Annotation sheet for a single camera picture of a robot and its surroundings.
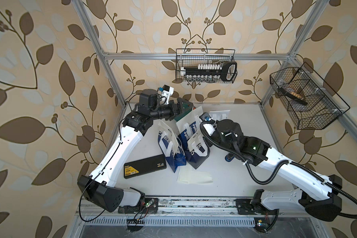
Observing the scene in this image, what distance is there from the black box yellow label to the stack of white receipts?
0.11 m

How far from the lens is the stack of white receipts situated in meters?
0.84

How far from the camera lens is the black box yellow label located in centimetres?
86
